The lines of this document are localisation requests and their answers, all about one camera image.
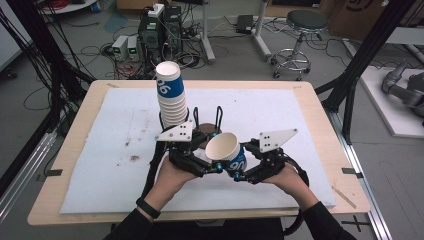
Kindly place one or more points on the white platform board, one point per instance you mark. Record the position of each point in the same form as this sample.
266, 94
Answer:
390, 113

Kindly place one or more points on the person's dark clothing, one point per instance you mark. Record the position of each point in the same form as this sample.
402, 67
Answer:
213, 230

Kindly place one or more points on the black tape strip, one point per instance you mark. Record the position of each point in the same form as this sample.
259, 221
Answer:
53, 172
351, 171

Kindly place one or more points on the white desk leg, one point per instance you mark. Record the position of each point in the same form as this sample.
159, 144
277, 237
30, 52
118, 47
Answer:
261, 33
206, 36

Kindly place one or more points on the stack of paper cups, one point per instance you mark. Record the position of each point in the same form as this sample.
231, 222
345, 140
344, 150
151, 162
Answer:
171, 106

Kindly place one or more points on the black metal frame post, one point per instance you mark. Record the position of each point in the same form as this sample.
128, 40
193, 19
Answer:
361, 63

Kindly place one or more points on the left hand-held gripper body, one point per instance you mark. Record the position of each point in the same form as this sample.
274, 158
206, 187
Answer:
181, 150

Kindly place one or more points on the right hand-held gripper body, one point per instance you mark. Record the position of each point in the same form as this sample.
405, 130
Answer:
271, 160

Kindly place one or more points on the white power supply unit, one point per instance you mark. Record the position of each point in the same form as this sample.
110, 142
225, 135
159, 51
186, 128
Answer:
132, 49
119, 47

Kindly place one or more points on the black tape cross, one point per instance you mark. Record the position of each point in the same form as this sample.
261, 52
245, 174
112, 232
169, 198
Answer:
356, 222

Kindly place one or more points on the black computer tower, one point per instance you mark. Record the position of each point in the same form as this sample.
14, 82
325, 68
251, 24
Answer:
150, 33
173, 26

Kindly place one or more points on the aluminium rail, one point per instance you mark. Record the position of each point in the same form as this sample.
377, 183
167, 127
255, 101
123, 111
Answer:
23, 173
365, 180

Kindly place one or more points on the black box on floor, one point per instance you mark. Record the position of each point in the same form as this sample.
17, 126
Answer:
245, 24

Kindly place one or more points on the white power strip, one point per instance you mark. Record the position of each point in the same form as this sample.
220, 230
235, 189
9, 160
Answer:
156, 10

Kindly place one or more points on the brown cardboard box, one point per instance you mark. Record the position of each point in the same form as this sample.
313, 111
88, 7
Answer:
360, 16

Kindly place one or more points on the black round stool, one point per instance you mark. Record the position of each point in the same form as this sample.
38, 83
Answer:
306, 20

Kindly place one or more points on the black wristband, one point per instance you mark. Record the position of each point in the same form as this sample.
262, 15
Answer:
148, 207

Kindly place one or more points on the person's left hand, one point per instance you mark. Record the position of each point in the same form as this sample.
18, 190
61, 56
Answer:
170, 183

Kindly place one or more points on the white round table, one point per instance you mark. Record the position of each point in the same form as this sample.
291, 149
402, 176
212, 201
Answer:
68, 6

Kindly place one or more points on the white foam mat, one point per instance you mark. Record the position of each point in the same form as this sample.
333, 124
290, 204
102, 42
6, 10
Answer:
100, 186

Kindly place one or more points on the person's right hand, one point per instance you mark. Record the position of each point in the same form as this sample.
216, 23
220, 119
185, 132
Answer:
293, 183

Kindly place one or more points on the white blue paper cup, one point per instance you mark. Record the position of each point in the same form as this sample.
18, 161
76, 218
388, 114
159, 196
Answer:
221, 146

